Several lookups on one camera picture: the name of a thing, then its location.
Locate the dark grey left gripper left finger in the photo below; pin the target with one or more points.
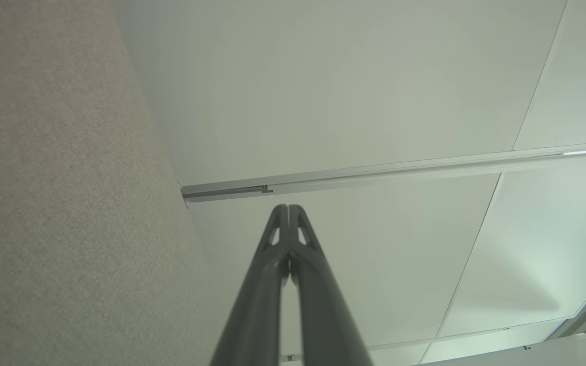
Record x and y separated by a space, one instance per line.
257 315

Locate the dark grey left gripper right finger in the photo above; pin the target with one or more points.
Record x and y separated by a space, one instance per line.
323 315

